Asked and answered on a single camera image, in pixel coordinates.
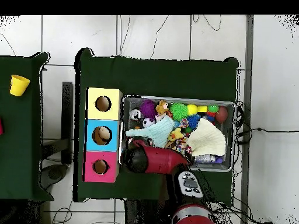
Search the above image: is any cream knitted cloth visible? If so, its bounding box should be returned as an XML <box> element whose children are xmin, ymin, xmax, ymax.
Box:
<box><xmin>186</xmin><ymin>117</ymin><xmax>227</xmax><ymax>158</ymax></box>

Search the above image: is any silver drink can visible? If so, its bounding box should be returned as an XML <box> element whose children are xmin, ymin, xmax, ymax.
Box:
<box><xmin>128</xmin><ymin>108</ymin><xmax>143</xmax><ymax>121</ymax></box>

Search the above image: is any green koosh ball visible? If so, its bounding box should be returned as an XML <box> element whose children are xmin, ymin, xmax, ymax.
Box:
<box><xmin>169</xmin><ymin>102</ymin><xmax>189</xmax><ymax>122</ymax></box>

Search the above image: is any black stand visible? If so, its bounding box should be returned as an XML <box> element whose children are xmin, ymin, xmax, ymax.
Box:
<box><xmin>39</xmin><ymin>81</ymin><xmax>74</xmax><ymax>190</ymax></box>

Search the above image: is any purple spiky ball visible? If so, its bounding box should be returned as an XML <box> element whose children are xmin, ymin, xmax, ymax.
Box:
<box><xmin>140</xmin><ymin>99</ymin><xmax>158</xmax><ymax>122</ymax></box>

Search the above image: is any yellow plastic cup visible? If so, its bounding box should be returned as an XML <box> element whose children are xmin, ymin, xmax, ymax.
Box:
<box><xmin>9</xmin><ymin>74</ymin><xmax>31</xmax><ymax>97</ymax></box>

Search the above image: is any brown red ball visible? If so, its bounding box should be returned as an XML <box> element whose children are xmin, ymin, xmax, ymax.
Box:
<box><xmin>215</xmin><ymin>106</ymin><xmax>229</xmax><ymax>124</ymax></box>

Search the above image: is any yellow plush duck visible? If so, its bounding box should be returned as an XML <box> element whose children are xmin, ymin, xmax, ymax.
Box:
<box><xmin>167</xmin><ymin>127</ymin><xmax>185</xmax><ymax>142</ymax></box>

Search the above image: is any yellow smooth ball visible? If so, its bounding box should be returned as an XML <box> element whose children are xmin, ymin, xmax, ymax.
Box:
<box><xmin>186</xmin><ymin>103</ymin><xmax>199</xmax><ymax>116</ymax></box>

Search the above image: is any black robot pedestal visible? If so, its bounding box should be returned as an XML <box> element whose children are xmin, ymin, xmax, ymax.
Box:
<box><xmin>123</xmin><ymin>199</ymin><xmax>173</xmax><ymax>224</ymax></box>

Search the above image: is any silver mesh bin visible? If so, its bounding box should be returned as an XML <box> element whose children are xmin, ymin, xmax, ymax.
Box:
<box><xmin>118</xmin><ymin>94</ymin><xmax>236</xmax><ymax>173</ymax></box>

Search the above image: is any dark green side-table cloth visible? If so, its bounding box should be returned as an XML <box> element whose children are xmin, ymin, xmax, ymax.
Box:
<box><xmin>0</xmin><ymin>52</ymin><xmax>54</xmax><ymax>201</ymax></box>

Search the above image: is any dark green table cloth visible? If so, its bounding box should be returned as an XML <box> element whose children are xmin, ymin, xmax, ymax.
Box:
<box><xmin>73</xmin><ymin>47</ymin><xmax>240</xmax><ymax>203</ymax></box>

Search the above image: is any blue koosh ball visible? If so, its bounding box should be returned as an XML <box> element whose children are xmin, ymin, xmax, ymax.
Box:
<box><xmin>186</xmin><ymin>113</ymin><xmax>201</xmax><ymax>130</ymax></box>

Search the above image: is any black power cable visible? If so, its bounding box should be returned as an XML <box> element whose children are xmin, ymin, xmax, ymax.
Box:
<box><xmin>235</xmin><ymin>127</ymin><xmax>299</xmax><ymax>145</ymax></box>

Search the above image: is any mint green knitted cloth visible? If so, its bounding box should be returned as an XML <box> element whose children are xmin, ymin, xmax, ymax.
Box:
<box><xmin>125</xmin><ymin>115</ymin><xmax>175</xmax><ymax>148</ymax></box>

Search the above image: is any wooden three-hole box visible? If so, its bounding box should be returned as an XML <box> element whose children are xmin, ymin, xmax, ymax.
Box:
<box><xmin>82</xmin><ymin>87</ymin><xmax>124</xmax><ymax>183</ymax></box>

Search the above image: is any toy soccer ball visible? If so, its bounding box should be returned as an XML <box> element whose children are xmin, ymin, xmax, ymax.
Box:
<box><xmin>142</xmin><ymin>117</ymin><xmax>155</xmax><ymax>128</ymax></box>

